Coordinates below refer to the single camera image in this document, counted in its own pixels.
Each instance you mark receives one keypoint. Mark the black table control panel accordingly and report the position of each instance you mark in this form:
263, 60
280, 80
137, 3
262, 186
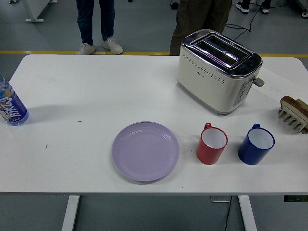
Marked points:
296, 198

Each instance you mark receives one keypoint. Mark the purple round plate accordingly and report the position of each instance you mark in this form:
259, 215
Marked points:
144, 151

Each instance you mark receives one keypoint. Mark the cream chrome two-slot toaster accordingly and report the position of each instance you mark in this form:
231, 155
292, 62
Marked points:
204, 84

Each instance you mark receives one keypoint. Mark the blue enamel mug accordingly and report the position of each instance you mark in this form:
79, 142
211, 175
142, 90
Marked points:
250, 154

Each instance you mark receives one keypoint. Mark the brown-crust bread slice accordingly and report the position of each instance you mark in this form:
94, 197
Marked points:
292, 102

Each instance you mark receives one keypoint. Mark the red enamel mug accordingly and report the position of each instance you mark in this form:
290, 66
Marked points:
207, 154

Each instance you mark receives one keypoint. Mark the white background desk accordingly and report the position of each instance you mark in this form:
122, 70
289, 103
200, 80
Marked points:
31, 12

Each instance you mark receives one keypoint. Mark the blue-label plastic water bottle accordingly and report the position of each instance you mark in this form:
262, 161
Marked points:
13, 108

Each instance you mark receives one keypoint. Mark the white paper sheet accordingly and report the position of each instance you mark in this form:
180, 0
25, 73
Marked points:
276, 84

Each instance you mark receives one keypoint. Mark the grey under-table bracket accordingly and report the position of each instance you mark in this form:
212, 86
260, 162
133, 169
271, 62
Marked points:
217, 199

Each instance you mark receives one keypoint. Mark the white table leg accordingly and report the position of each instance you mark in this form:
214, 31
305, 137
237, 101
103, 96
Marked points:
71, 214
247, 214

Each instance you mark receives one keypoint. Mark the person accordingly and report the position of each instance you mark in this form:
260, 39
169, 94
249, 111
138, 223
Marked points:
241, 6
84, 24
192, 19

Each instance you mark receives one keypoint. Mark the grey toaster lever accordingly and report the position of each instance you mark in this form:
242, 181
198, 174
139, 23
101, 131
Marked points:
259, 82

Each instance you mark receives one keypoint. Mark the yellow floor tape line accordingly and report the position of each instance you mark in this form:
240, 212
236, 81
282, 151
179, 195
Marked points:
48, 52

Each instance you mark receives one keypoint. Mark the silver metal toast rack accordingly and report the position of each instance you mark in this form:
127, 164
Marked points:
294, 122

